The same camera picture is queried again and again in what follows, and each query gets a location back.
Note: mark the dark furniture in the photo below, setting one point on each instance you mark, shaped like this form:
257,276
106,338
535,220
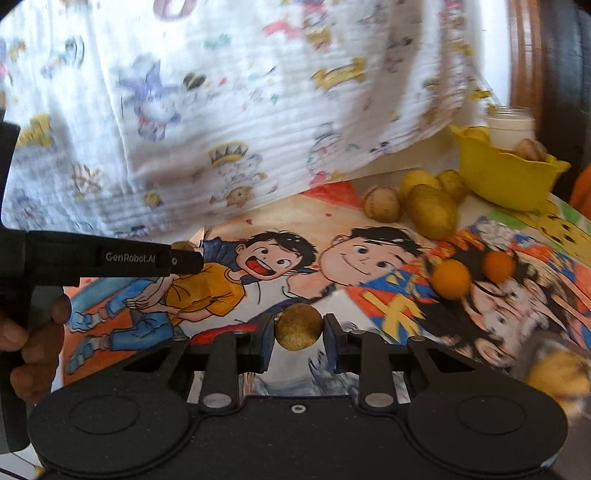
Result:
568,69

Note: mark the yellow speckled fruit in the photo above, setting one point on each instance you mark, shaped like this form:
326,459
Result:
554,374

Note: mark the yellow fruit in bowl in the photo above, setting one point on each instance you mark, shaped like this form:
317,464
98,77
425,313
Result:
475,134

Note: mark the brown walnut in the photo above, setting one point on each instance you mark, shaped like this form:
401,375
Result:
382,203

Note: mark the two boys drawing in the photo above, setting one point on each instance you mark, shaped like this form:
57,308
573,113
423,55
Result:
217,286

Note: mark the small orange fruit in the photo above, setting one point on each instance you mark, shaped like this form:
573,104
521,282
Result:
451,278
498,266

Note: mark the round brown speckled fruit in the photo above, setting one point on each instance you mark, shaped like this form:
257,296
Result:
298,326

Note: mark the brown fruit in bowl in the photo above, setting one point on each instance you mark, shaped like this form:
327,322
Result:
531,150

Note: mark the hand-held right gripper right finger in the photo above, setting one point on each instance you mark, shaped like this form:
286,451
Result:
331,344

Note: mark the yellow smiley drawing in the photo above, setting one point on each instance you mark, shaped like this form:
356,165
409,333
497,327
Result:
558,228

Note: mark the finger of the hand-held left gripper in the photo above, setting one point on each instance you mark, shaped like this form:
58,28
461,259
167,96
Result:
187,264

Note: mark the large yellow lemon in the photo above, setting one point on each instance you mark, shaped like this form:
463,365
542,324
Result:
431,210

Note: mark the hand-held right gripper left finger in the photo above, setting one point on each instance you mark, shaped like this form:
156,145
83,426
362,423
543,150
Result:
265,344

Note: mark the yellow plastic bowl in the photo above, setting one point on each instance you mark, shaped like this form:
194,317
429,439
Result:
503,177

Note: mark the white cartoon printed blanket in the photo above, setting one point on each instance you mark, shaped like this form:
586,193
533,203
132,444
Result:
231,92

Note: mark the person's left hand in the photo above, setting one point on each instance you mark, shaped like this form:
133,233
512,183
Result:
41,346

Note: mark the white jar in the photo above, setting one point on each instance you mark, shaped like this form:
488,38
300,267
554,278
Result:
510,129

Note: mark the small brown fruit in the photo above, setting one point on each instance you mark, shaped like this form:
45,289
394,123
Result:
182,245

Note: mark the colourful anime drawing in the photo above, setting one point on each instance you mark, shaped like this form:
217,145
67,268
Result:
397,295

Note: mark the wooden frame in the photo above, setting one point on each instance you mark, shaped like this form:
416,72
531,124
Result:
526,46

